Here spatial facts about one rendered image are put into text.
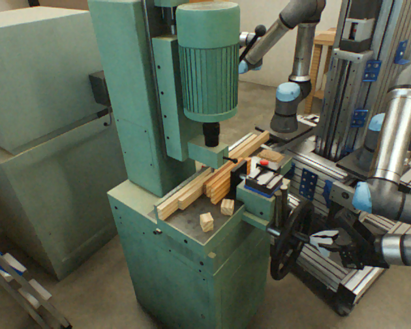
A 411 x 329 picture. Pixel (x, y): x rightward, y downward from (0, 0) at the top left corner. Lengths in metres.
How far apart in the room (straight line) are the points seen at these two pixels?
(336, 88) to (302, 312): 1.18
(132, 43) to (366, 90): 1.06
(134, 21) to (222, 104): 0.34
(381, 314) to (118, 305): 1.43
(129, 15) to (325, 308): 1.69
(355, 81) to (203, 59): 0.85
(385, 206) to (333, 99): 0.82
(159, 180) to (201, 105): 0.42
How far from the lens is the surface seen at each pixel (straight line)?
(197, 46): 0.86
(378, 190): 0.90
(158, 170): 1.19
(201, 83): 0.89
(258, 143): 1.37
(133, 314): 1.92
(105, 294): 2.04
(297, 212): 0.99
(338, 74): 1.57
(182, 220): 1.02
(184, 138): 1.08
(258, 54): 1.67
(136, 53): 1.01
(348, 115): 1.60
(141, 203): 1.27
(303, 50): 1.70
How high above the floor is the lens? 1.62
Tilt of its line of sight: 34 degrees down
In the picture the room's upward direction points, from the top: 3 degrees counter-clockwise
